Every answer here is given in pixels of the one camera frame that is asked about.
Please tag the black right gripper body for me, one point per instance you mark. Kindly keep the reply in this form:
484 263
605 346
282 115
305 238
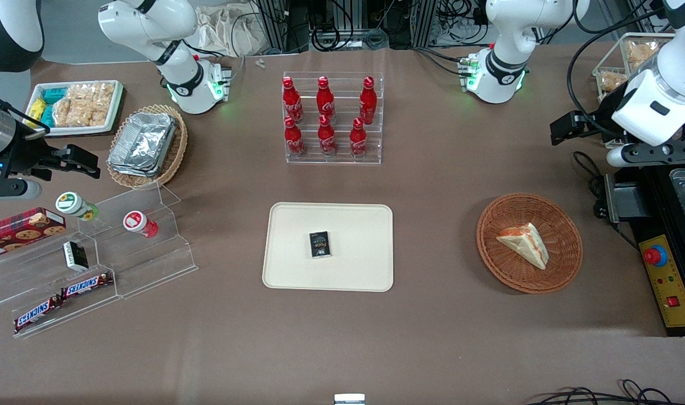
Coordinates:
21 154

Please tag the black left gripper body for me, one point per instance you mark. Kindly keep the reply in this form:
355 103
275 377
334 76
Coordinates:
603 120

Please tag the triangular sandwich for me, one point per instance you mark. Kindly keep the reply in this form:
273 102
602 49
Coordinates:
525 243

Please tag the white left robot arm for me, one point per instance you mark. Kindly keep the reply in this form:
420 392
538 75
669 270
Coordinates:
505 34

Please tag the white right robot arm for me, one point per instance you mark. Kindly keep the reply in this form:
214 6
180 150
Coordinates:
151 25

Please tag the white rectangular snack tray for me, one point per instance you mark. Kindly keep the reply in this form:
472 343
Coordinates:
115 107

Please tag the tan oval wicker basket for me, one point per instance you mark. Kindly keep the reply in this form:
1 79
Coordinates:
179 140

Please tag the brown round wicker basket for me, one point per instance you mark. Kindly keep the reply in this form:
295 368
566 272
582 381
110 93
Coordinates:
500 264

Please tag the cream plastic tray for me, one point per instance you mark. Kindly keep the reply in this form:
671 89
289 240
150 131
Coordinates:
354 264

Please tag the wrapped bread pack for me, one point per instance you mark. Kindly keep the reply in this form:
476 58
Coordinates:
641 53
611 81

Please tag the green capped small bottle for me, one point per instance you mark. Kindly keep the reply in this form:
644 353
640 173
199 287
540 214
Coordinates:
72 204

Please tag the yellow snack packet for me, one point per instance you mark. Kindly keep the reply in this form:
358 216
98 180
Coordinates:
36 109

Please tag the clear bag of rice crackers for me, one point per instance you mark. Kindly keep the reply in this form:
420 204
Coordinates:
84 104

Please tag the stacked aluminium foil containers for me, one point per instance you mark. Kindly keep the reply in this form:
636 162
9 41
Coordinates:
143 143

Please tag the teal snack packet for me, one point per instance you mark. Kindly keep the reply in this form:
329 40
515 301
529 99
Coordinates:
54 94

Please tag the red cookie box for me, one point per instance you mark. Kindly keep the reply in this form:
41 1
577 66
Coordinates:
22 229

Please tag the red capped small bottle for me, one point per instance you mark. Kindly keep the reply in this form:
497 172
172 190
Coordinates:
137 222

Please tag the small black white box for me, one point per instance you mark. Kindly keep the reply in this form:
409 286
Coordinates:
75 256

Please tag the black equipment base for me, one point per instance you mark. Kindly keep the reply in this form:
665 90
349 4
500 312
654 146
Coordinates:
652 197

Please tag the Snickers chocolate bar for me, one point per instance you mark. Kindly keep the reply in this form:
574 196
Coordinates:
87 285
37 314

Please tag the clear acrylic step shelf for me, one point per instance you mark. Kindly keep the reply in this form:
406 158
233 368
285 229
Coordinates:
151 264

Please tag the red emergency stop button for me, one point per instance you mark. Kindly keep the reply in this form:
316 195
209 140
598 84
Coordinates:
655 256

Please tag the yellow control box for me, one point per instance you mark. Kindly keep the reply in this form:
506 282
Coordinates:
671 292

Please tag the beige cloth bag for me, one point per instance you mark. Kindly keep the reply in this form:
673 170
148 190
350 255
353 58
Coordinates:
230 31

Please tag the red cola bottle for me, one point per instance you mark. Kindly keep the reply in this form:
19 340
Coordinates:
325 100
327 138
358 140
292 101
368 102
293 139

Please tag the clear acrylic bottle rack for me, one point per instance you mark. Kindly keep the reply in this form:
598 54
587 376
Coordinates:
342 93

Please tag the small black snack packet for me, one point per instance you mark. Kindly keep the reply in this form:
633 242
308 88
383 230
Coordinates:
320 244

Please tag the small white edge object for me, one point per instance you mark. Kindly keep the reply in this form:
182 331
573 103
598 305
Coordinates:
349 399

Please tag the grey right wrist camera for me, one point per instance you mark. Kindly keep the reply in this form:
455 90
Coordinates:
10 189

